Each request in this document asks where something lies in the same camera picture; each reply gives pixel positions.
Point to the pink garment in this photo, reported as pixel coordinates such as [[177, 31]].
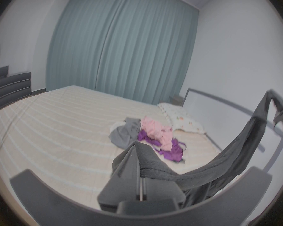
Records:
[[155, 131]]

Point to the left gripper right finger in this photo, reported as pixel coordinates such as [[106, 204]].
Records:
[[160, 189]]

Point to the purple garment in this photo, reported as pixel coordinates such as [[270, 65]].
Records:
[[172, 152]]

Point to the bed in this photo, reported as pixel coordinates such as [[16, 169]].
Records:
[[61, 126]]

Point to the white printed pillow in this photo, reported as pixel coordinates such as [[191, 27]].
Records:
[[184, 119]]

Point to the blue-green curtain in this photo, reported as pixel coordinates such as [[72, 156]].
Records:
[[122, 43]]

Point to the black chest of drawers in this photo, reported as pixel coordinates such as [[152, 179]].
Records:
[[11, 88]]

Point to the black T-shirt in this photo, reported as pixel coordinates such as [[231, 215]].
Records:
[[235, 154]]

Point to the grey bedside table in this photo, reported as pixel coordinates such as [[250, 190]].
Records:
[[176, 100]]

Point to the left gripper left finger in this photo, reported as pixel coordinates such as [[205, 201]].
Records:
[[122, 185]]

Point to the grey garment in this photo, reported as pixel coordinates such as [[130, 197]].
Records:
[[125, 135]]

